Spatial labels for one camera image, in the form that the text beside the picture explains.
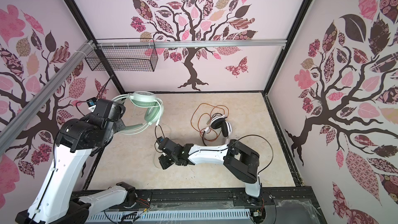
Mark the white slotted cable duct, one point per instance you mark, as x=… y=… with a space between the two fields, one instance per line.
x=203 y=216

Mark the black wire mesh basket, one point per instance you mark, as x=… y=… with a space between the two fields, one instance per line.
x=123 y=54

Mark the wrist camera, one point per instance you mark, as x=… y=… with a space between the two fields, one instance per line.
x=92 y=104
x=161 y=141

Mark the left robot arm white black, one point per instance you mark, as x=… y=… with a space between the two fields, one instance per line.
x=76 y=141

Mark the aluminium rail back wall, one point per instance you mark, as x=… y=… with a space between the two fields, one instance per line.
x=194 y=44

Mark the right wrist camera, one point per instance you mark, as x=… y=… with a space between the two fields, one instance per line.
x=161 y=141

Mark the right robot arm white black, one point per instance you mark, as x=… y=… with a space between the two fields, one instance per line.
x=242 y=161

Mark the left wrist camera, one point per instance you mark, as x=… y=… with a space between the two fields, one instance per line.
x=92 y=104

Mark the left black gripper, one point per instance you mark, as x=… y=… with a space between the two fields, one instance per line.
x=119 y=125

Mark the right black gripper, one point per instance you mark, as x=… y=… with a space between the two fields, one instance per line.
x=162 y=158

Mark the aluminium rail left wall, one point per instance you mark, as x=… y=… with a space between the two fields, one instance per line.
x=17 y=125

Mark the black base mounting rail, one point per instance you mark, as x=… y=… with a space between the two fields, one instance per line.
x=268 y=195

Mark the aluminium rail wall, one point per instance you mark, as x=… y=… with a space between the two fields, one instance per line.
x=17 y=125
x=194 y=44

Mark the white black headphones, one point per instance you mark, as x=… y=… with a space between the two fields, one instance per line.
x=218 y=122

